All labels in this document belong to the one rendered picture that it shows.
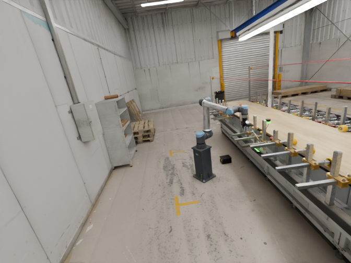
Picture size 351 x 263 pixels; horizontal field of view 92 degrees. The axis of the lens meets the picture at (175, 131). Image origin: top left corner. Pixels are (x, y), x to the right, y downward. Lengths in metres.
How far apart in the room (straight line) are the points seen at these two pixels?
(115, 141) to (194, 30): 7.87
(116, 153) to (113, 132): 0.49
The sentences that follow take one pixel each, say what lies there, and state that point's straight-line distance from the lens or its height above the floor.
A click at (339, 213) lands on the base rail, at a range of 1.89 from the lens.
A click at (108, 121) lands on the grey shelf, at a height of 1.13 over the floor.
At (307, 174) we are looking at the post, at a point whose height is 0.84.
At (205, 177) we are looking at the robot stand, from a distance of 3.18.
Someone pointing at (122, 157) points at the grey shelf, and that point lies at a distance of 4.09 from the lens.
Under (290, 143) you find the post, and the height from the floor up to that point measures 1.04.
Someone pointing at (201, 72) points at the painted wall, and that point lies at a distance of 10.21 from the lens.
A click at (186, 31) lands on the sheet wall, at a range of 10.34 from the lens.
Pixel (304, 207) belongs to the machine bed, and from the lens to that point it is 2.68.
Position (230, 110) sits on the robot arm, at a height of 1.30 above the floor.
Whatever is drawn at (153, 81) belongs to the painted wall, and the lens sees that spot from 9.96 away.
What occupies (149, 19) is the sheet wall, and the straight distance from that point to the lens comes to 10.35.
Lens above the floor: 1.86
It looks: 18 degrees down
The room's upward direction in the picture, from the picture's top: 9 degrees counter-clockwise
